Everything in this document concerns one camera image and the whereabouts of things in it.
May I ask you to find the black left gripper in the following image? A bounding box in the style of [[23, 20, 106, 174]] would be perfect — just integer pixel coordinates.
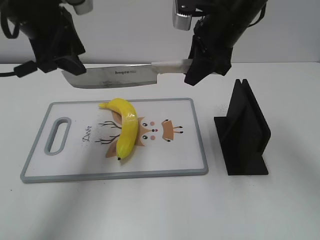
[[19, 4, 86, 76]]

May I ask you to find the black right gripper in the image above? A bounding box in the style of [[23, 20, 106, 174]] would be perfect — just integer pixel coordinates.
[[184, 9, 233, 86]]

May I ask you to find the white-handled kitchen knife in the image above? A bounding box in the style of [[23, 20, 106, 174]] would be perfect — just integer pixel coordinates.
[[62, 59, 193, 89]]

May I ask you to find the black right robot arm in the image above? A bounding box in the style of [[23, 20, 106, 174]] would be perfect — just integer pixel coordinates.
[[184, 0, 267, 86]]

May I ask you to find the yellow plastic banana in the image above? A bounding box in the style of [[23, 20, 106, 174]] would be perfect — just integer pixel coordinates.
[[98, 98, 139, 160]]

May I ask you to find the white grey-rimmed cutting board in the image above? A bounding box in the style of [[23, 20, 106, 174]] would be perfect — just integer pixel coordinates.
[[20, 98, 208, 184]]

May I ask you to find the black knife stand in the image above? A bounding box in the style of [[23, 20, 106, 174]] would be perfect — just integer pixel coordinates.
[[214, 79, 271, 176]]

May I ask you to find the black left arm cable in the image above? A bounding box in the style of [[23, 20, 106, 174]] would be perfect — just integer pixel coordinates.
[[0, 60, 39, 79]]

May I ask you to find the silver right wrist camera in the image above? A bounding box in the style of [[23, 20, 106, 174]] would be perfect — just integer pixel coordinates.
[[172, 0, 202, 31]]

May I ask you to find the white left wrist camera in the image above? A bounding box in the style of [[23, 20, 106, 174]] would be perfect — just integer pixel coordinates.
[[62, 0, 93, 16]]

